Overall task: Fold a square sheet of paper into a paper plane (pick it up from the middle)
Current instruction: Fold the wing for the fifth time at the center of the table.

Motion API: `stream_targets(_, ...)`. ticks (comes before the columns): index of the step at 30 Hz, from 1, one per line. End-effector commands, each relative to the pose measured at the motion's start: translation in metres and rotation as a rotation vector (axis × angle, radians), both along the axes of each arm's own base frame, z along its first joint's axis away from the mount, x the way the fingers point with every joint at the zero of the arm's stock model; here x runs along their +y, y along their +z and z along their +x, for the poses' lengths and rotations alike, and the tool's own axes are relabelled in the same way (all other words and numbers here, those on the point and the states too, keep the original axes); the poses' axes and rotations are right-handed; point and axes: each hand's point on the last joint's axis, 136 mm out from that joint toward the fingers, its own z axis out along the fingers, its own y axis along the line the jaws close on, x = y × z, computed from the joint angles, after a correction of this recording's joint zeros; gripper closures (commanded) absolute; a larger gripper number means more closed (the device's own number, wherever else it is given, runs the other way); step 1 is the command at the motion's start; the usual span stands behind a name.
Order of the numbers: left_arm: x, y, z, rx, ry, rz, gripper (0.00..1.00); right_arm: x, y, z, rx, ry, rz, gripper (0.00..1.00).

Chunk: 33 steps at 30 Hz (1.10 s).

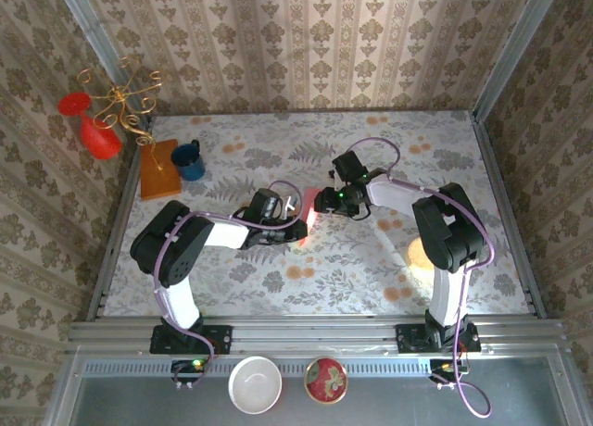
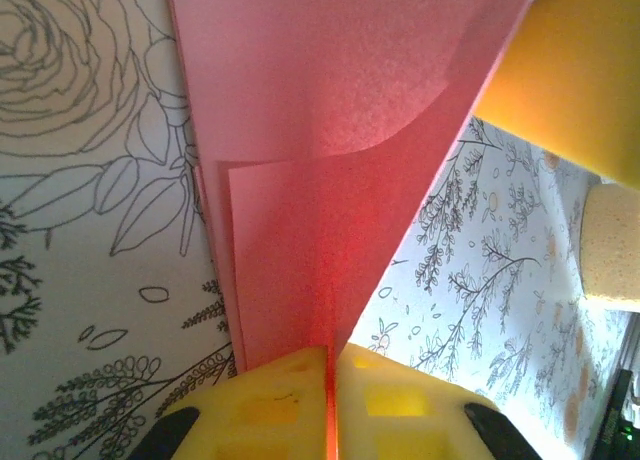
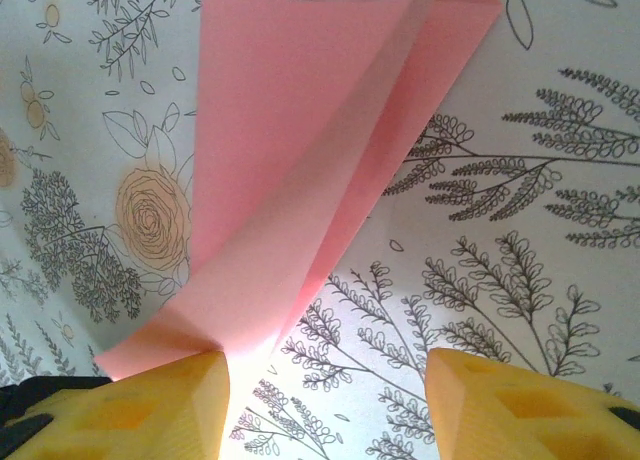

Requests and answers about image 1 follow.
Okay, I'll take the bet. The pink cloth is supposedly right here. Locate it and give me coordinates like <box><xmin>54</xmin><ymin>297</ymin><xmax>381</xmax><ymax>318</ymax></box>
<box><xmin>298</xmin><ymin>188</ymin><xmax>322</xmax><ymax>249</ymax></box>

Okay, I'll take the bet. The floral tablecloth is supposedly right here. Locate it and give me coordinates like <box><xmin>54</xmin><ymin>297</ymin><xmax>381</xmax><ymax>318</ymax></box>
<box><xmin>102</xmin><ymin>110</ymin><xmax>532</xmax><ymax>317</ymax></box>

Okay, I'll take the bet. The aluminium crossbeam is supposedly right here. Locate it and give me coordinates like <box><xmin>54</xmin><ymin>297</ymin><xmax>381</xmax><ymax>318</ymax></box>
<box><xmin>68</xmin><ymin>315</ymin><xmax>569</xmax><ymax>356</ymax></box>

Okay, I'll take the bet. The blue enamel mug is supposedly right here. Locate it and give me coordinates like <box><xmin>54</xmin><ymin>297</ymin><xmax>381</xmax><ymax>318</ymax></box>
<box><xmin>170</xmin><ymin>139</ymin><xmax>208</xmax><ymax>182</ymax></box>

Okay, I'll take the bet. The orange wooden board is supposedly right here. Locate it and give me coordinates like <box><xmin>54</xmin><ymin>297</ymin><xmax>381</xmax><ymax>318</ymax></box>
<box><xmin>139</xmin><ymin>138</ymin><xmax>183</xmax><ymax>202</ymax></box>

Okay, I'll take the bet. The red patterned bowl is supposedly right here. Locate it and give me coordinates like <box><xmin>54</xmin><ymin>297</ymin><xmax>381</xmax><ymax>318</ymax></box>
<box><xmin>303</xmin><ymin>356</ymin><xmax>349</xmax><ymax>406</ymax></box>

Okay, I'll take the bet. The black connector box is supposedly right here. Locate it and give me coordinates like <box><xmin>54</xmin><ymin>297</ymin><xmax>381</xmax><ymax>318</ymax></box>
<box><xmin>428</xmin><ymin>358</ymin><xmax>470</xmax><ymax>391</ymax></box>
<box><xmin>170</xmin><ymin>358</ymin><xmax>208</xmax><ymax>391</ymax></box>

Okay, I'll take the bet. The white bowl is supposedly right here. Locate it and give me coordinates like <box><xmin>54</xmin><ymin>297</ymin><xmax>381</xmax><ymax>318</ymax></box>
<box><xmin>227</xmin><ymin>355</ymin><xmax>284</xmax><ymax>416</ymax></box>

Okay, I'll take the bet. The grey metal shelf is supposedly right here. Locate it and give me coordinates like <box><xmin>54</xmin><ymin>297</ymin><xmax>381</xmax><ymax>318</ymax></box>
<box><xmin>45</xmin><ymin>351</ymin><xmax>587</xmax><ymax>426</ymax></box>

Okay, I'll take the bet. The red plastic goblet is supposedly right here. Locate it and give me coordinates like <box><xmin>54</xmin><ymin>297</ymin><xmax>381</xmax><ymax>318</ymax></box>
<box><xmin>57</xmin><ymin>91</ymin><xmax>124</xmax><ymax>161</ymax></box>

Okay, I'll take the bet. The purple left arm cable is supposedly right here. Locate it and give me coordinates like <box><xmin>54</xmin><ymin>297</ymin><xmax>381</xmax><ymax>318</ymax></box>
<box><xmin>154</xmin><ymin>180</ymin><xmax>308</xmax><ymax>391</ymax></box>

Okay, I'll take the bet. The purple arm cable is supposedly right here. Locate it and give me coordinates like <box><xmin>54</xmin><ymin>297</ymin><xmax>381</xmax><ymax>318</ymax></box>
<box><xmin>154</xmin><ymin>180</ymin><xmax>308</xmax><ymax>391</ymax></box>
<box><xmin>351</xmin><ymin>137</ymin><xmax>496</xmax><ymax>420</ymax></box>

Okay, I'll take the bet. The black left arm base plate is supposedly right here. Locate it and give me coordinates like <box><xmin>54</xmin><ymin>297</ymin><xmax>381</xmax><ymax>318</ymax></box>
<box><xmin>149</xmin><ymin>323</ymin><xmax>233</xmax><ymax>356</ymax></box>

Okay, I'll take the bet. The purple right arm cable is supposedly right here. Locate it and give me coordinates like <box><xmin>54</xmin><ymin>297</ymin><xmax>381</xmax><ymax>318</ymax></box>
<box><xmin>351</xmin><ymin>137</ymin><xmax>496</xmax><ymax>420</ymax></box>

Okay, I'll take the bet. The aluminium side rail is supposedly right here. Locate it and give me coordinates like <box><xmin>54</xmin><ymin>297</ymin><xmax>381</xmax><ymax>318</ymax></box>
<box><xmin>86</xmin><ymin>115</ymin><xmax>157</xmax><ymax>323</ymax></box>
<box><xmin>471</xmin><ymin>110</ymin><xmax>548</xmax><ymax>320</ymax></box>

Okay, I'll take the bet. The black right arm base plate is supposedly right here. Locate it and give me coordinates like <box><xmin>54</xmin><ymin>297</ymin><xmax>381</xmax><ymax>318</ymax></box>
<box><xmin>395</xmin><ymin>322</ymin><xmax>483</xmax><ymax>355</ymax></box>

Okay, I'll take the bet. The gold wire stand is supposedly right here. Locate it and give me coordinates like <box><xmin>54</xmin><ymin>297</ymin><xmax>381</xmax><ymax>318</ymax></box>
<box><xmin>76</xmin><ymin>55</ymin><xmax>172</xmax><ymax>172</ymax></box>

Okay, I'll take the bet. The aluminium corner post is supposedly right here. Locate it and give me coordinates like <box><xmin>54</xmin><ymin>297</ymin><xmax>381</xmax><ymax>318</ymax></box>
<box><xmin>53</xmin><ymin>0</ymin><xmax>154</xmax><ymax>121</ymax></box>
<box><xmin>472</xmin><ymin>0</ymin><xmax>564</xmax><ymax>121</ymax></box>

